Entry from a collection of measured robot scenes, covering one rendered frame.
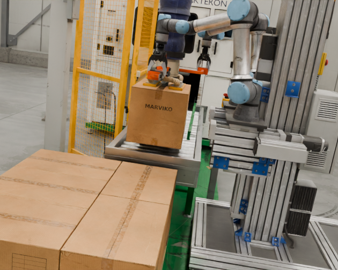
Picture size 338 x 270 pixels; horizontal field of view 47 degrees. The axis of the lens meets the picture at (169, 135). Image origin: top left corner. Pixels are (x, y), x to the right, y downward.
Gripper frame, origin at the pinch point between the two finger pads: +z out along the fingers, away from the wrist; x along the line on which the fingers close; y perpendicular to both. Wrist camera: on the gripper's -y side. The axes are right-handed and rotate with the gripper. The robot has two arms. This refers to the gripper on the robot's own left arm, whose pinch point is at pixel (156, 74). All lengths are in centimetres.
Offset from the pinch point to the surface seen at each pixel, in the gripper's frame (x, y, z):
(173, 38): -2, 51, -22
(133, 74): 43, 155, 19
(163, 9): 8, 51, -41
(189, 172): -29, 32, 69
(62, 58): 97, 101, 9
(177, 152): -17, 64, 66
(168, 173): -15, 13, 66
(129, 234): -7, -74, 66
